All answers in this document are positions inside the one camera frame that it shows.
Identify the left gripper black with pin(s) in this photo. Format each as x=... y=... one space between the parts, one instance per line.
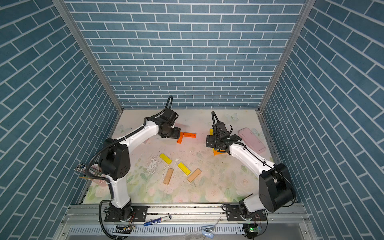
x=176 y=135

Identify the clear tape scraps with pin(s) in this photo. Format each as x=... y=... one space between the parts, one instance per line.
x=205 y=233

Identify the aluminium front rail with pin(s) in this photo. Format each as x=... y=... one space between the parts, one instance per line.
x=188 y=214

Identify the pink eraser box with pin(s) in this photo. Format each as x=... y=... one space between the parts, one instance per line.
x=251 y=140

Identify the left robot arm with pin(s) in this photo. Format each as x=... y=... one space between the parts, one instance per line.
x=115 y=156

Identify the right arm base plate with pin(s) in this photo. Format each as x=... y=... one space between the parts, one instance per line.
x=236 y=213

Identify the blue handled screwdriver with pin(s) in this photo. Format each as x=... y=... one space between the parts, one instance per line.
x=157 y=221

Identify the natural wood block left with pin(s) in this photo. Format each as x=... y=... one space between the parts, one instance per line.
x=168 y=176

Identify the pink cup with tools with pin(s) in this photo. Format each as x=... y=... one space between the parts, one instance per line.
x=94 y=174

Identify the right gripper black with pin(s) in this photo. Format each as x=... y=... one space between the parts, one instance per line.
x=209 y=140

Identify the light orange block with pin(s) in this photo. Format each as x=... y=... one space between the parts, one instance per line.
x=218 y=152

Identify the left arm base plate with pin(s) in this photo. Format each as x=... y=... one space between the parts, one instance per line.
x=127 y=214

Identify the small circuit board green led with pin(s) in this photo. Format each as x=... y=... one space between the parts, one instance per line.
x=250 y=231

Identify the natural wood block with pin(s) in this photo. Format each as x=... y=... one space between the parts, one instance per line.
x=194 y=175
x=168 y=176

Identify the wire connector bundle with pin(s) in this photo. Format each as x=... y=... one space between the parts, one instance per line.
x=124 y=229

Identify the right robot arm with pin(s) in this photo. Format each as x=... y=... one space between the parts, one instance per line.
x=275 y=184

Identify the natural wood block lower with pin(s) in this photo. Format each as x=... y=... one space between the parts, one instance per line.
x=194 y=175

